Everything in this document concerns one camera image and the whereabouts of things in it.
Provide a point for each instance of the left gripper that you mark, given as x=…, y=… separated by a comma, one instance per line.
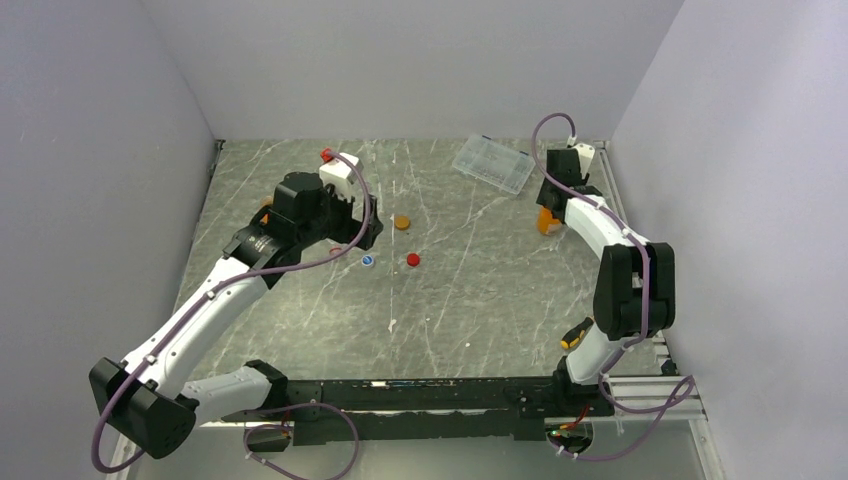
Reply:
x=351, y=228

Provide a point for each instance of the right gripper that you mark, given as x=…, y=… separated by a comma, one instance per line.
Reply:
x=541, y=198

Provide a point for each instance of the orange juice bottle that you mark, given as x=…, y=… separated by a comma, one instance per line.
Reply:
x=546, y=223

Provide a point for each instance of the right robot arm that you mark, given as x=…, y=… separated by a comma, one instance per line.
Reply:
x=634, y=296

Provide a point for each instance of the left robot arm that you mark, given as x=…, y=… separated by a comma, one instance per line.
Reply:
x=148, y=397

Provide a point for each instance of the red bottle cap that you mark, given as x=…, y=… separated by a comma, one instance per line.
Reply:
x=413, y=259

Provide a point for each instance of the small clear orange bottle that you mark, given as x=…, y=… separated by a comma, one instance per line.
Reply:
x=265, y=205

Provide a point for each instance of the clear plastic organizer box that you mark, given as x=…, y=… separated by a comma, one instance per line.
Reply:
x=495, y=164

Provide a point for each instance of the black yellow screwdriver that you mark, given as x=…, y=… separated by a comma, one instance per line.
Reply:
x=573, y=337

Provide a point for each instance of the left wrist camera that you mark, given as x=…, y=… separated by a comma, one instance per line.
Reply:
x=340, y=174

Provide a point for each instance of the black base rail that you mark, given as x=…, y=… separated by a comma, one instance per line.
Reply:
x=521, y=408

